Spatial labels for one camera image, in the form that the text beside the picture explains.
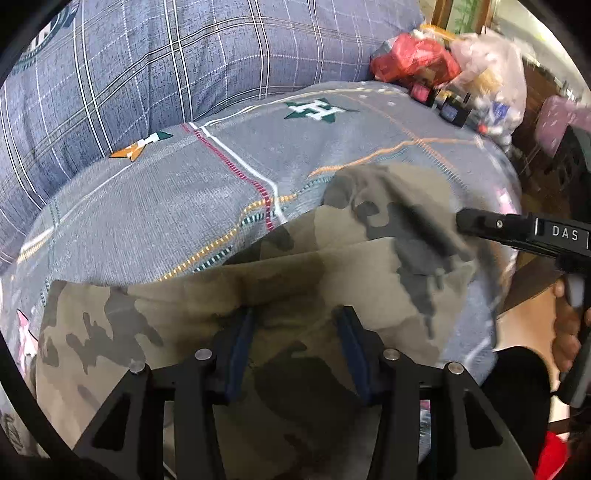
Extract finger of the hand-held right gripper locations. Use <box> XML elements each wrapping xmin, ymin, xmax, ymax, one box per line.
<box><xmin>455</xmin><ymin>207</ymin><xmax>537</xmax><ymax>246</ymax></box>

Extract clear plastic bag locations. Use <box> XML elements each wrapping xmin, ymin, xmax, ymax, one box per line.
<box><xmin>450</xmin><ymin>28</ymin><xmax>528</xmax><ymax>139</ymax></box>

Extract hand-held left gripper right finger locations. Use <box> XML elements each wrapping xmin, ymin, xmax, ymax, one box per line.
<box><xmin>331</xmin><ymin>305</ymin><xmax>537</xmax><ymax>480</ymax></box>

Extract red plastic bag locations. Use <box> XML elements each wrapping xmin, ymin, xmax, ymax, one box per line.
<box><xmin>370</xmin><ymin>33</ymin><xmax>462</xmax><ymax>89</ymax></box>

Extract small dark blue box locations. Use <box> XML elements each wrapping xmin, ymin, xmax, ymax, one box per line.
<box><xmin>441</xmin><ymin>102</ymin><xmax>469</xmax><ymax>127</ymax></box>

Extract camouflage pants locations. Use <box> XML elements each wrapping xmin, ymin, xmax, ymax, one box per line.
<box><xmin>34</xmin><ymin>164</ymin><xmax>509</xmax><ymax>480</ymax></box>

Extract grey printed bed sheet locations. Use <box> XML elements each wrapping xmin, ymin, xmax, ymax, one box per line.
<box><xmin>0</xmin><ymin>80</ymin><xmax>522</xmax><ymax>416</ymax></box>

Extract blue plaid quilt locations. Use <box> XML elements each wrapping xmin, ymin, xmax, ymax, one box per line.
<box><xmin>0</xmin><ymin>0</ymin><xmax>426</xmax><ymax>273</ymax></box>

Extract person's dark clothing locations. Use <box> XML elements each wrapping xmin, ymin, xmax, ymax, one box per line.
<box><xmin>480</xmin><ymin>344</ymin><xmax>561</xmax><ymax>472</ymax></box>

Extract pink patterned cloth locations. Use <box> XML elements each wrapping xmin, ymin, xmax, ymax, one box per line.
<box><xmin>538</xmin><ymin>95</ymin><xmax>591</xmax><ymax>155</ymax></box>

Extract person's right hand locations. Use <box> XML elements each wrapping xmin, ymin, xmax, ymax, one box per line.
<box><xmin>553</xmin><ymin>279</ymin><xmax>591</xmax><ymax>374</ymax></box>

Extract person's red clothing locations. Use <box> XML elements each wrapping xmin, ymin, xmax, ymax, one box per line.
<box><xmin>533</xmin><ymin>427</ymin><xmax>591</xmax><ymax>480</ymax></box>

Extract wooden picture frame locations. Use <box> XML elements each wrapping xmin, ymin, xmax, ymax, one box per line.
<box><xmin>431</xmin><ymin>0</ymin><xmax>495</xmax><ymax>34</ymax></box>

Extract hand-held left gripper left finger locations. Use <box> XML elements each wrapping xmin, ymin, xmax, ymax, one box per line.
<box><xmin>74</xmin><ymin>308</ymin><xmax>258</xmax><ymax>480</ymax></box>

